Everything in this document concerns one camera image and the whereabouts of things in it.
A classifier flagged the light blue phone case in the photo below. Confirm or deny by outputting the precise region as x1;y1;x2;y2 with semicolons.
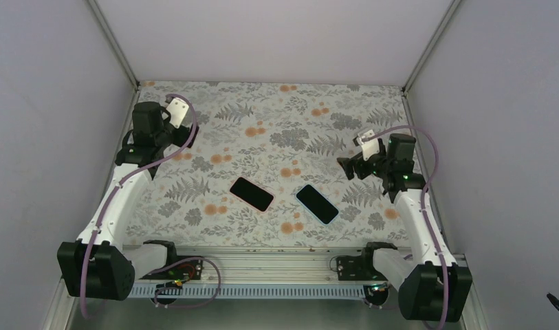
295;183;340;226

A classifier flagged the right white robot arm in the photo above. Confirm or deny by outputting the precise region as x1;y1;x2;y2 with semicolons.
338;130;472;325

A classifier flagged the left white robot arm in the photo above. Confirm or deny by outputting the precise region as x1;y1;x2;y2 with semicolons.
57;96;199;300

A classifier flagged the phone in pink case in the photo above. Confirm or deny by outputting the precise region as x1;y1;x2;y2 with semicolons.
230;177;274;212

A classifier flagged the floral patterned table mat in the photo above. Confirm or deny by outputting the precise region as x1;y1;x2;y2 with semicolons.
125;80;409;248

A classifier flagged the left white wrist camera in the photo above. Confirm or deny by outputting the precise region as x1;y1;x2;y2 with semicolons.
166;98;189;129

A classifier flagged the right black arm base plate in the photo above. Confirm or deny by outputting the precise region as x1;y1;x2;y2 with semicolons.
336;256;377;281

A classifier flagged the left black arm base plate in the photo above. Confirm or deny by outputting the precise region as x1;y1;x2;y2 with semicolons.
142;259;204;281

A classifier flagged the aluminium mounting rail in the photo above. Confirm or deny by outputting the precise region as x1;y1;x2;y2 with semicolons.
177;245;361;285

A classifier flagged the slotted grey cable duct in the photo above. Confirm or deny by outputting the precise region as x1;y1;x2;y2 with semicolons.
127;285;401;300

